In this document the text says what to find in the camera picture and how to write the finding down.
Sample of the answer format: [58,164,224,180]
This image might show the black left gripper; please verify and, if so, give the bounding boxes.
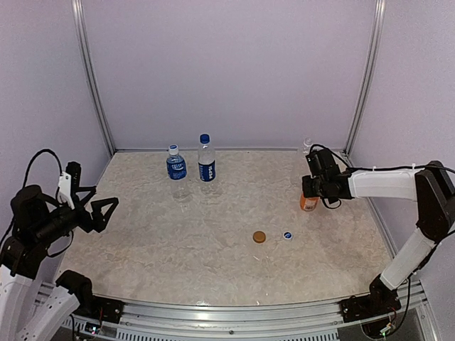
[33,186,117,246]

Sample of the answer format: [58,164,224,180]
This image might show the orange juice bottle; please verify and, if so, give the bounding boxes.
[299,193,319,212]

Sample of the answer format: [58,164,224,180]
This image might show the clear bottle blue label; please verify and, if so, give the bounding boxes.
[290,138,313,186]

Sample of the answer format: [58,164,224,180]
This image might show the blue white bottle cap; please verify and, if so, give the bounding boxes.
[283,231,293,240]

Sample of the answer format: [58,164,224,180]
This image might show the gold juice bottle cap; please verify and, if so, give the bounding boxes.
[252,231,267,244]

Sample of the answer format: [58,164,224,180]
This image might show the short bottle blue label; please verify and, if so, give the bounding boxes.
[166,151,189,200]

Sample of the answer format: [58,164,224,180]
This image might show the white blue short-bottle cap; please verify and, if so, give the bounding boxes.
[168,144,179,156]

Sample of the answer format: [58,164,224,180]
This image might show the water bottle blue cap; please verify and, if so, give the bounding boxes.
[197,133,218,195]

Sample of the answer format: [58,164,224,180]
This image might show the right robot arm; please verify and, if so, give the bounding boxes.
[302,155,454,315]

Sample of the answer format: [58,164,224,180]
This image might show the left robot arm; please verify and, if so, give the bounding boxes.
[1,185,119,340]

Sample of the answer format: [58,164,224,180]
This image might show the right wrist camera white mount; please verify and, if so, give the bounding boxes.
[306,144,341,180]

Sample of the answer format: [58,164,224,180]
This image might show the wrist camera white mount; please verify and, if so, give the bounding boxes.
[57,161,82,210]
[306,144,341,180]

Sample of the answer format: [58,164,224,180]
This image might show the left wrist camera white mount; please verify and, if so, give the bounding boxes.
[57,161,82,210]

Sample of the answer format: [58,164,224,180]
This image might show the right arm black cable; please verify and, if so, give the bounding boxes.
[309,143,455,210]

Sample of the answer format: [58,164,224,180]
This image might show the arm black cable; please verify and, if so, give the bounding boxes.
[309,143,455,210]
[21,148,65,193]

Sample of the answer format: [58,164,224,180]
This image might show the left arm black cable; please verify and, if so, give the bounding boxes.
[21,148,65,193]

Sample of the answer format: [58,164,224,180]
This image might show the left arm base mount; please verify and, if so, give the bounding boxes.
[55,270,124,324]

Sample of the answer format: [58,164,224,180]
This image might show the aluminium corner post right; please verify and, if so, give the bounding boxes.
[343,0,386,158]

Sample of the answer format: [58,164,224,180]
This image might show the aluminium corner post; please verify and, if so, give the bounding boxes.
[343,0,386,158]
[71,0,117,157]

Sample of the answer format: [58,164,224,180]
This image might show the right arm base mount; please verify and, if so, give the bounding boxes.
[339,275,402,323]

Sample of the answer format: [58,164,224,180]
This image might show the aluminium front rail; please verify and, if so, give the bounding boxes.
[33,280,427,341]

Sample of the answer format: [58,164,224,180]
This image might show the aluminium corner post left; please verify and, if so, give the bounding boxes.
[71,0,117,157]

